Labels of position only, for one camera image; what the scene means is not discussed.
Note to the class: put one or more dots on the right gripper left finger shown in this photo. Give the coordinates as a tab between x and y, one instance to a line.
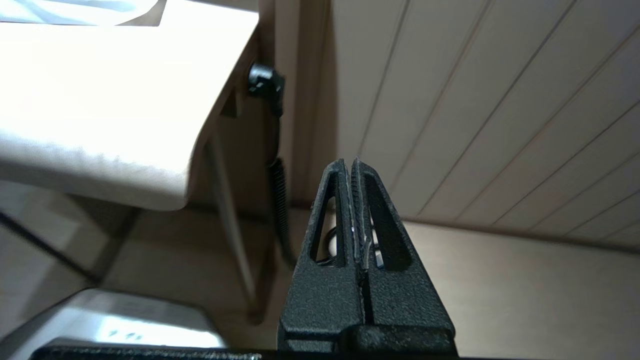
325	300

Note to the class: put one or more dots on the white blue horse-print bag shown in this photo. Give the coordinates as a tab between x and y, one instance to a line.
75	12

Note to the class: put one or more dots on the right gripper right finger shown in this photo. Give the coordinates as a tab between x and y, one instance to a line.
405	300

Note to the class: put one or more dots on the beige metal table leg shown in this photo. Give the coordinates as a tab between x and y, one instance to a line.
232	225

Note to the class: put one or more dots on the small black knob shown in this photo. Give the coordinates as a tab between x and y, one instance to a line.
265	82

